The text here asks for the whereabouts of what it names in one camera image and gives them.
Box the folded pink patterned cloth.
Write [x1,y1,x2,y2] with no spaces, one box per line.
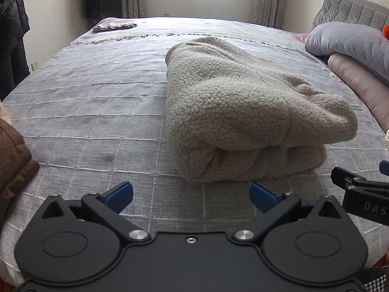
[93,18,138,33]

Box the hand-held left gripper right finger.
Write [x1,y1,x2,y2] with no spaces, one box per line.
[232,182,345,244]

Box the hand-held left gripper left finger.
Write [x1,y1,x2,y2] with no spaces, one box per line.
[40,181,152,244]

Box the cream fleece jacket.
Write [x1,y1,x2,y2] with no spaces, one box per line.
[165,36,359,183]

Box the grey velvet pillow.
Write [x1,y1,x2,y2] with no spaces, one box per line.
[305,22,389,86]

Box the black hanging coat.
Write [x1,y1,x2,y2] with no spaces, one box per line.
[0,0,31,101]

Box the grey quilted headboard cushion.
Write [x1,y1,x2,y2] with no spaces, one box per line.
[311,0,389,33]

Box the black white checked cloth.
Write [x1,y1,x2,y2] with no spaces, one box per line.
[362,267,389,292]

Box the grey checked bedspread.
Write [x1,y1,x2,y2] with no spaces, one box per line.
[0,17,389,286]

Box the brown jacket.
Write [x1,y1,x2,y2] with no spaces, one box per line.
[0,103,41,221]

